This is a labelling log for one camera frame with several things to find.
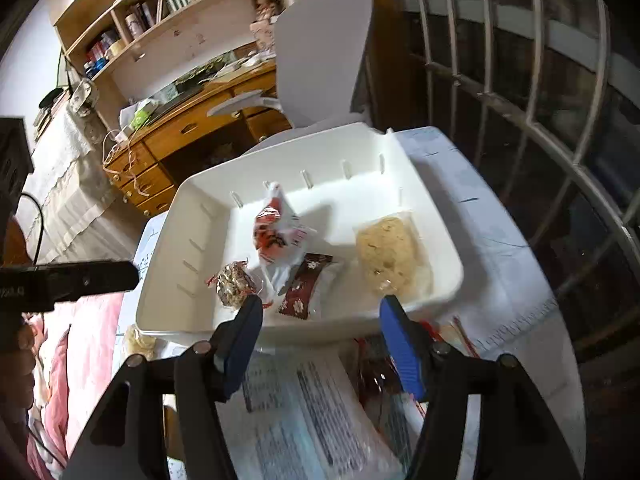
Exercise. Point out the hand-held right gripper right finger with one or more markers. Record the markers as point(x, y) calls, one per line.
point(402, 352)

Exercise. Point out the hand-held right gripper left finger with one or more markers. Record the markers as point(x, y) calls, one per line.
point(244, 347)

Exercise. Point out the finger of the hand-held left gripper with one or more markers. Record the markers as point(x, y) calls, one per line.
point(90, 277)

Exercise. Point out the red edged clear snack packet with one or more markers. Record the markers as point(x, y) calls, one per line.
point(372, 370)

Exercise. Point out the light blue snack packet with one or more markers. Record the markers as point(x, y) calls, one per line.
point(310, 410)

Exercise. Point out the white plastic tray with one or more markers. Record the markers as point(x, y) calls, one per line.
point(340, 195)

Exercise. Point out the orange striped white snack packet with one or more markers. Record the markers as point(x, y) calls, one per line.
point(462, 337)

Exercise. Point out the round nut snack packet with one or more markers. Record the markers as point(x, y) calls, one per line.
point(232, 282)

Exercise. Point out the pink blanket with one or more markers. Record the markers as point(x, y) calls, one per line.
point(85, 360)

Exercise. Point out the small pale puffed snack packet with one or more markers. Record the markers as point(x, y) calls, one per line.
point(140, 344)

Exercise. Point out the dark red label snack packet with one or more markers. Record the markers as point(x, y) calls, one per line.
point(305, 285)

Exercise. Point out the clear wrapped rice cake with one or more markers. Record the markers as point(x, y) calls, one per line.
point(390, 255)

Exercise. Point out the red white snack packet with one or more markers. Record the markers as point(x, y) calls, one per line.
point(272, 235)

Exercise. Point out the green tissue packet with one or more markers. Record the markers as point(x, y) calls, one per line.
point(137, 116)

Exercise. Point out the wooden bookshelf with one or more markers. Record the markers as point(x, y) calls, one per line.
point(165, 40)

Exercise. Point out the wooden desk with drawers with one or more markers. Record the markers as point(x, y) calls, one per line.
point(200, 120)

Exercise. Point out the doll figure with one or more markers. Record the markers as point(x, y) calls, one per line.
point(265, 15)

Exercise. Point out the metal window grille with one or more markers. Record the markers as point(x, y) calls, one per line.
point(525, 85)

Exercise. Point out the white office chair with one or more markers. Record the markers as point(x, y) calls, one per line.
point(325, 50)

